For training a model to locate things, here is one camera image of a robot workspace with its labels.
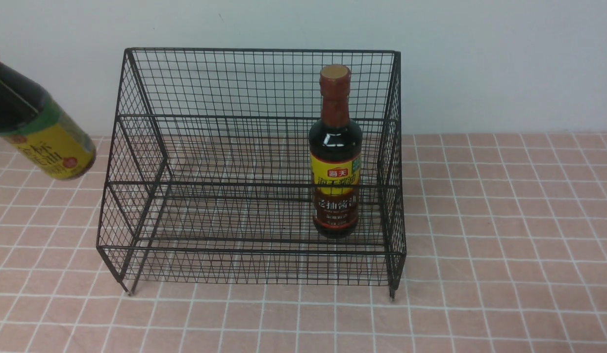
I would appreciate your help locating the pink checkered tablecloth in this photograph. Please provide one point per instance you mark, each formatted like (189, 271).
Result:
(506, 253)

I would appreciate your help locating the sesame oil bottle orange cap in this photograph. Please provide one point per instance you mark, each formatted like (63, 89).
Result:
(33, 123)

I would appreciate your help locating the black wire mesh shelf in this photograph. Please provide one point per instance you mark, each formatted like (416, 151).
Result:
(209, 178)

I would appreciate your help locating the dark soy sauce bottle red cap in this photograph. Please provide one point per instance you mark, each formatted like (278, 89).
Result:
(335, 143)

